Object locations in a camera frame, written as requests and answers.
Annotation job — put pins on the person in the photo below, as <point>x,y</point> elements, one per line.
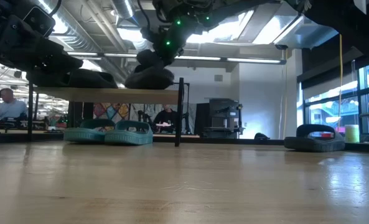
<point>11,109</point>
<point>165,116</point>

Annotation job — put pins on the large glass window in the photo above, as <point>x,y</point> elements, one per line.
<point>327,109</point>

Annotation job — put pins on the long ceiling light strip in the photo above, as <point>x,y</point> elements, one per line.
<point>249,60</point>
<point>109,54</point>

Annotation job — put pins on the black background robot arm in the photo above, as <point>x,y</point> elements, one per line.
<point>144,119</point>

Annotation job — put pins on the colourful wall mural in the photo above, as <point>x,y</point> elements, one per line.
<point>109,112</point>

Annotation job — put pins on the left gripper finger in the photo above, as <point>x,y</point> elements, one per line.
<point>66,62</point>

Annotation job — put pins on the small black rounded object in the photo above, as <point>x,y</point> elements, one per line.
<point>261,136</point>

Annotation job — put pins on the round metal ceiling duct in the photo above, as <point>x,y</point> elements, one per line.
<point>123,7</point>

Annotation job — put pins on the grey wall vent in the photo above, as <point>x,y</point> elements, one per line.
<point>218,77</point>

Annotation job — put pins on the wooden shelf black frame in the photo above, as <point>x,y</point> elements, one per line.
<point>109,95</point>

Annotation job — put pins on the small red object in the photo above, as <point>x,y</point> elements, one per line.
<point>327,134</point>

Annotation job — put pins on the black aluminium table frame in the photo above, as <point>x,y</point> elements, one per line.
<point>221,141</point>

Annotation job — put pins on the green cup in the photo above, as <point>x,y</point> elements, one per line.
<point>352,133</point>

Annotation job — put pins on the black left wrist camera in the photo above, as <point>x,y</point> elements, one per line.
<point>39,18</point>

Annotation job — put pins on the green slide sandal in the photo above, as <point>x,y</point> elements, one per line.
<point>84,135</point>
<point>128,137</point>

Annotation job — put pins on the black equipment cart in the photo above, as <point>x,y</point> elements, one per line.
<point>218,118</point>

